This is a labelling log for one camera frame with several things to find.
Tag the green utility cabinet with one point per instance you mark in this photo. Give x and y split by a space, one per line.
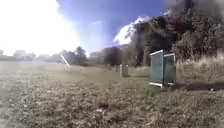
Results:
160 68

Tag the row of distant trees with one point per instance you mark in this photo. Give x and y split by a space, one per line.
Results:
80 56

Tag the tall dry grass strip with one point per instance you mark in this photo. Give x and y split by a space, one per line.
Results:
200 68

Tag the slanted white pole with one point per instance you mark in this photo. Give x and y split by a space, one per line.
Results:
65 61

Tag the dry grass field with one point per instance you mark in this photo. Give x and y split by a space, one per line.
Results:
83 100

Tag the large dark tree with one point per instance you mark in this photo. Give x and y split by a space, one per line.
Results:
180 33

